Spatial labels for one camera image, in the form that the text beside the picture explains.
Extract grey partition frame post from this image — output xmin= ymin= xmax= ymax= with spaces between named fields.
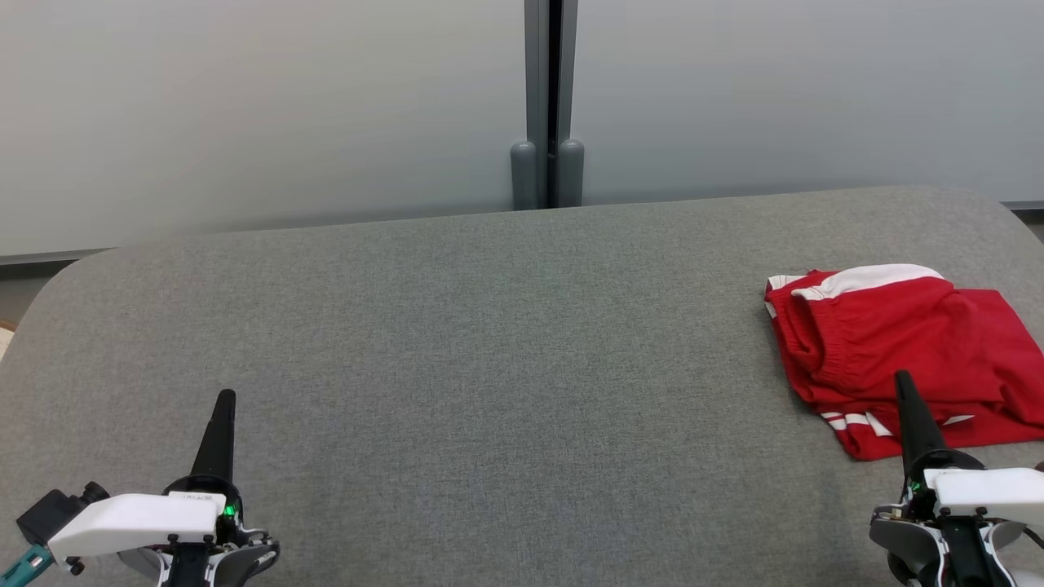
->
xmin=510 ymin=0 xmax=550 ymax=211
xmin=557 ymin=0 xmax=586 ymax=208

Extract red shorts white trim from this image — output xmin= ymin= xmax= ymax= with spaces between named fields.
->
xmin=785 ymin=263 xmax=1044 ymax=411

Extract teal left camera connector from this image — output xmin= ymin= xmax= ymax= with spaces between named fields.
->
xmin=0 ymin=542 xmax=54 ymax=587

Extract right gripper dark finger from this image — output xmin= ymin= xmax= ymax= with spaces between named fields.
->
xmin=895 ymin=370 xmax=927 ymax=474
xmin=902 ymin=369 xmax=948 ymax=460

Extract grey fabric sofa seat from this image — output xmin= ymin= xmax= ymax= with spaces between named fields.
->
xmin=0 ymin=186 xmax=1044 ymax=587

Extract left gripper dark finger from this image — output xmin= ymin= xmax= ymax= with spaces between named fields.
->
xmin=222 ymin=389 xmax=237 ymax=487
xmin=192 ymin=389 xmax=228 ymax=487

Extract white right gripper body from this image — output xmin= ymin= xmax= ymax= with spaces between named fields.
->
xmin=901 ymin=450 xmax=1044 ymax=527

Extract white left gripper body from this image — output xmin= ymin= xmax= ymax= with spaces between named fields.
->
xmin=47 ymin=479 xmax=245 ymax=561

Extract red basketball jersey white sleeves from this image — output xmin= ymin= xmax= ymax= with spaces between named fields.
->
xmin=764 ymin=273 xmax=1044 ymax=462

